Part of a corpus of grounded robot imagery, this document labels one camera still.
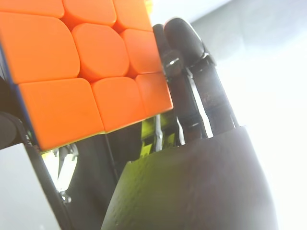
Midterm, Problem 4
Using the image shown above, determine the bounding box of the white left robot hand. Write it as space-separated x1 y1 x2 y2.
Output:
0 16 281 230

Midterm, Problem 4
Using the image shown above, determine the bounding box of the multicolour puzzle cube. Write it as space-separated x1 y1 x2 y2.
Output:
0 0 177 159

